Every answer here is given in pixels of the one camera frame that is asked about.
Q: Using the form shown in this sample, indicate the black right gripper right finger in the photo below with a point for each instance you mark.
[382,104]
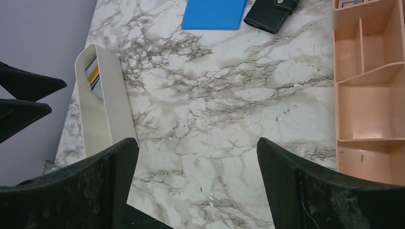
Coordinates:
[305,195]

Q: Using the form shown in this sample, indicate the black leather card holder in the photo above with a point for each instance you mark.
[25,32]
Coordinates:
[269,15]

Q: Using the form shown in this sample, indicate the blue flat board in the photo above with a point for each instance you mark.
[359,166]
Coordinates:
[213,14]

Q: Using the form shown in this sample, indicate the peach plastic file organizer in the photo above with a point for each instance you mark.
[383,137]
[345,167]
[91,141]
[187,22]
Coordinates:
[369,83]

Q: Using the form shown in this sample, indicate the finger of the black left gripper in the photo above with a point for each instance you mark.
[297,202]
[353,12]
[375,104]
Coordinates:
[28,86]
[15,115]

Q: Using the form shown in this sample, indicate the white oblong plastic tray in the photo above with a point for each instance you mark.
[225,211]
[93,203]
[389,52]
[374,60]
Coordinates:
[109,120]

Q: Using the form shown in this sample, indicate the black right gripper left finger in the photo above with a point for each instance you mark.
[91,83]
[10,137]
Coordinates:
[89,194]

